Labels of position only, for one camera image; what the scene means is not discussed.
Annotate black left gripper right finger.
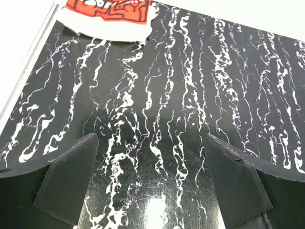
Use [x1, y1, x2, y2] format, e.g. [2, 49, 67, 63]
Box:
[204, 135, 305, 229]

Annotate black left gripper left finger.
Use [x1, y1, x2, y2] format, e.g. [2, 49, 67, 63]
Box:
[0, 133, 99, 229]

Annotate folded white red graphic t-shirt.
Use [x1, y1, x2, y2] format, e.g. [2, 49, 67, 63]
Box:
[55, 0, 157, 42]

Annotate aluminium frame rail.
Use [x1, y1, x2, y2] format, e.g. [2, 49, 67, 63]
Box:
[0, 0, 57, 119]

